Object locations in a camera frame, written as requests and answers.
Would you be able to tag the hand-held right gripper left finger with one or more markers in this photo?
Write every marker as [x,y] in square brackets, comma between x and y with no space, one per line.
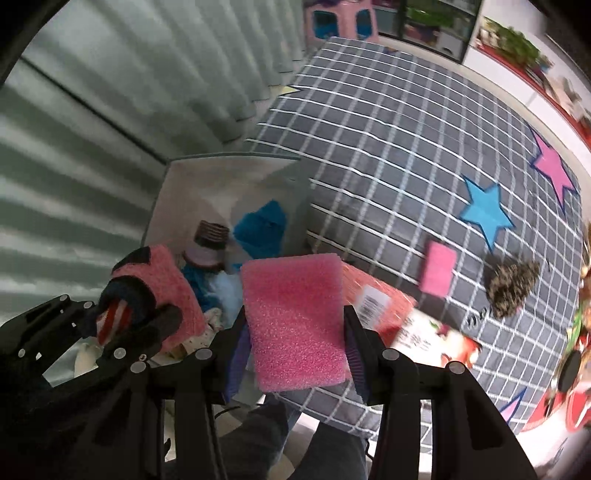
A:
[235,355]

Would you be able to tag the pile of packaged goods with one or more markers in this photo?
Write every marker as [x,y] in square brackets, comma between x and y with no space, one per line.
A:
[572,369]

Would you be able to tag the blue fluffy cloth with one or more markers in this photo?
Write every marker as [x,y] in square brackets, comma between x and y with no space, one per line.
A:
[261,228]
[198,286]

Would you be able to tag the brown and purple knitted hat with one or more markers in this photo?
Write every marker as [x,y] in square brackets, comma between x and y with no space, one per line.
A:
[205,249]

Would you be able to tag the red printed carton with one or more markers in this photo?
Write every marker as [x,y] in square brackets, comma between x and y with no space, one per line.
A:
[415,332]

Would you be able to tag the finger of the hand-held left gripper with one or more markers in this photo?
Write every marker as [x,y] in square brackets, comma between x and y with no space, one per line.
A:
[60,309]
[152,330]

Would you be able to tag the grey storage box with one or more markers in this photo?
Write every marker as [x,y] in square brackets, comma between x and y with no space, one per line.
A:
[194,184]

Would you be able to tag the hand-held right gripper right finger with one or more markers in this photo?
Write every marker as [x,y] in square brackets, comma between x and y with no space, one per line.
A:
[358,364]

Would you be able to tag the leopard print soft cloth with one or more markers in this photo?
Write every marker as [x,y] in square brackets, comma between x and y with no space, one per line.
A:
[510,286]

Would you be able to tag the cream speckled plush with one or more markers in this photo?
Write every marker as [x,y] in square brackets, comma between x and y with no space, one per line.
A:
[207,339]

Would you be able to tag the grey checked bedsheet with stars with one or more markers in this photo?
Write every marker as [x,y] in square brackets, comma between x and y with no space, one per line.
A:
[392,161]

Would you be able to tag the pink sponge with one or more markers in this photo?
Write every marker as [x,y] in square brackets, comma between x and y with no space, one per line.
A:
[436,267]
[295,318]
[173,286]

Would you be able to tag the grey-green curtain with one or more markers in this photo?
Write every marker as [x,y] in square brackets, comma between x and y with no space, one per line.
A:
[115,92]

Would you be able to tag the person's right leg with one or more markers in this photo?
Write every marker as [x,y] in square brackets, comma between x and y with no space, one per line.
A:
[332,457]

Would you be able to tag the person's leg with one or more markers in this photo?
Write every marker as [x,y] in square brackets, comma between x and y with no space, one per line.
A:
[254,443]
[332,457]

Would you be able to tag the person's left leg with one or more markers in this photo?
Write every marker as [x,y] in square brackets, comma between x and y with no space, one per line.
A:
[254,443]

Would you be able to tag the pink toy house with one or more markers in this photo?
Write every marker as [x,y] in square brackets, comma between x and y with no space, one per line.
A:
[341,27]

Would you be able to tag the dark glass-door cabinet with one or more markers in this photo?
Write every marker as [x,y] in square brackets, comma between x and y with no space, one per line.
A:
[429,27]

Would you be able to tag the green potted plants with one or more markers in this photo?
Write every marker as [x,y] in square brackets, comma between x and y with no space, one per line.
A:
[512,41]

